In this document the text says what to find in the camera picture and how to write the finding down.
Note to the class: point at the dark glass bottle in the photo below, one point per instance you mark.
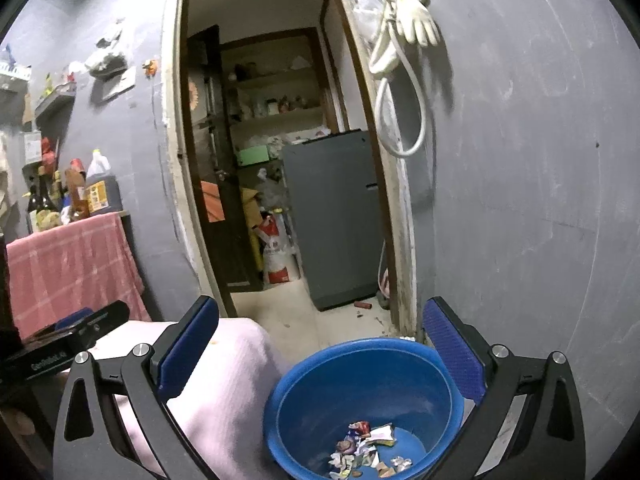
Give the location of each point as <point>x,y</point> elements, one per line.
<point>42,205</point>

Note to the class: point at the pink checked towel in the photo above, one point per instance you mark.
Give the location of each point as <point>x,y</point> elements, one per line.
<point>75,270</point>

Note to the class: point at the orange sauce bottle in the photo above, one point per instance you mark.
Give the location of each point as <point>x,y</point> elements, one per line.
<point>77,195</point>

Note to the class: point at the green box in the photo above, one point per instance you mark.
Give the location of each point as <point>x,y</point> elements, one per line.
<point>253,155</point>

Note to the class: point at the large oil jug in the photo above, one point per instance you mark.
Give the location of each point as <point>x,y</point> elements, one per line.
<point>104,190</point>

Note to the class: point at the wall socket plate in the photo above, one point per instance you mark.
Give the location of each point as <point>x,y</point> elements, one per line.
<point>119,85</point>

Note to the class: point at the white wall rack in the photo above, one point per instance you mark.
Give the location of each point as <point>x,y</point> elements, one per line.
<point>52,100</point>

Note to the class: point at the wooden door frame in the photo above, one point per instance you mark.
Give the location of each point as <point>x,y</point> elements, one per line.
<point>172,160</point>

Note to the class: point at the orange wall hook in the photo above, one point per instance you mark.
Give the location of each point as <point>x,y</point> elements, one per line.
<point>150,66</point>

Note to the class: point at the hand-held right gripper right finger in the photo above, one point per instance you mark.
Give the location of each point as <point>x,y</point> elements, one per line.
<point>452,350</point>

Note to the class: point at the dark wooden door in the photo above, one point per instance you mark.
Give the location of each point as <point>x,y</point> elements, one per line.
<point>205,135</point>

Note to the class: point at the hanging plastic bag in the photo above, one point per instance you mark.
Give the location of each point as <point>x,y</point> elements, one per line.
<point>105,55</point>

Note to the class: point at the cream rubber gloves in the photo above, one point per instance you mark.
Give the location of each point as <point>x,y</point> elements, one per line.
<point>417,17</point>

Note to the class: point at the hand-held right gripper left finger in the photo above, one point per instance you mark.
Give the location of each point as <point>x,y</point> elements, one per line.
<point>187,350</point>

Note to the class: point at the storage shelf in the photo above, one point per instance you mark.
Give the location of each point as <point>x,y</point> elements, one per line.
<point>275,110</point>

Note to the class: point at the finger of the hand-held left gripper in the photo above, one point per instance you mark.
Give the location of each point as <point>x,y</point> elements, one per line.
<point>75,317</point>
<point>105,322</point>

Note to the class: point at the red and white sack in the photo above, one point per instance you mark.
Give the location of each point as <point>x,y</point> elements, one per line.
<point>277,255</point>

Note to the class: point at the light pink table cloth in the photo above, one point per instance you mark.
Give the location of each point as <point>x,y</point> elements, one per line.
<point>220,385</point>

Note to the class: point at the pile of mixed scraps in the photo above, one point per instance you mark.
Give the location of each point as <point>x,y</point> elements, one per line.
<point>367,447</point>

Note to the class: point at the blue plastic basin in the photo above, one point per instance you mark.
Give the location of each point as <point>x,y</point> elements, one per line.
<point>320,410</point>

